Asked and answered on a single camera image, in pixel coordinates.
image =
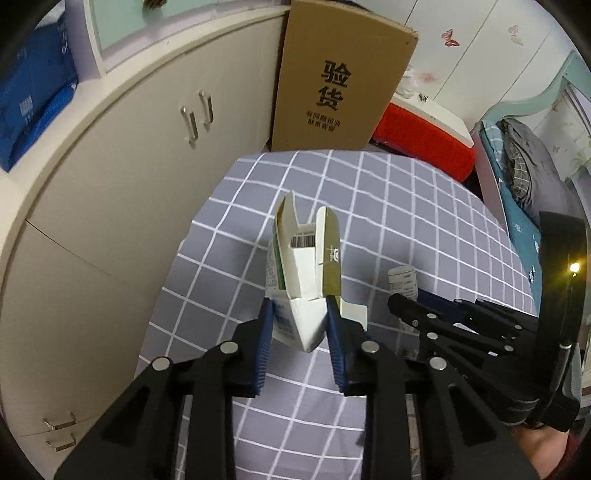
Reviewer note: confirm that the grey checked clothing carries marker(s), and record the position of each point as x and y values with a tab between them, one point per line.
531	166

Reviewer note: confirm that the white storage box lid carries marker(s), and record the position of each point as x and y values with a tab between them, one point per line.
438	115

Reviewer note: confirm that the red storage box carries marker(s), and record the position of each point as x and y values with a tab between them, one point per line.
425	143

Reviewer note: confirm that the mint drawer cabinet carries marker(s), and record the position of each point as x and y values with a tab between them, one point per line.
184	27

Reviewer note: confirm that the grey checked tablecloth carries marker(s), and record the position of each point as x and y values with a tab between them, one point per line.
369	221

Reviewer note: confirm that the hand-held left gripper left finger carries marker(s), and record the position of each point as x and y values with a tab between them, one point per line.
264	350

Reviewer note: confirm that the white and olive carton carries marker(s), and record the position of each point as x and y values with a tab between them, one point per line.
304	277

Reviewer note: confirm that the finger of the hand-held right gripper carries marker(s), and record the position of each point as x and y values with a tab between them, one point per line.
452	337
489	314

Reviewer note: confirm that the bed with blue sheet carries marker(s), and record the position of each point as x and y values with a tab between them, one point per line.
519	230

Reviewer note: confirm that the cream cabinet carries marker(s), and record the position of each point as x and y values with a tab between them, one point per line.
115	184

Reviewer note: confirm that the white wardrobe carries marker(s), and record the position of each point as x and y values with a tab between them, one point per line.
485	69

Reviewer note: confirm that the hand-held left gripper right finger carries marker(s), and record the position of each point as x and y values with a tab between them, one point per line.
337	350

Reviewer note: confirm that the large brown cardboard box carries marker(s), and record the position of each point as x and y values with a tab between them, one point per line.
332	55

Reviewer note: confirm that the blue plastic bag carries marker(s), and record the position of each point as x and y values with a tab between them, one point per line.
32	106

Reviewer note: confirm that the person's right hand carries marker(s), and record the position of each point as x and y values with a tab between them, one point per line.
540	452

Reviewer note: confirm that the pink butterfly wall sticker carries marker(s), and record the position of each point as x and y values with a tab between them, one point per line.
450	38

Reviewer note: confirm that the small white bottle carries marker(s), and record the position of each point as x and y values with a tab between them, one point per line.
401	281

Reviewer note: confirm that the white crumpled cloth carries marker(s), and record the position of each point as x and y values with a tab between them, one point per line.
413	83

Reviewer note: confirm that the pale butterfly wall sticker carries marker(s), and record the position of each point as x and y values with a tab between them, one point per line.
515	34

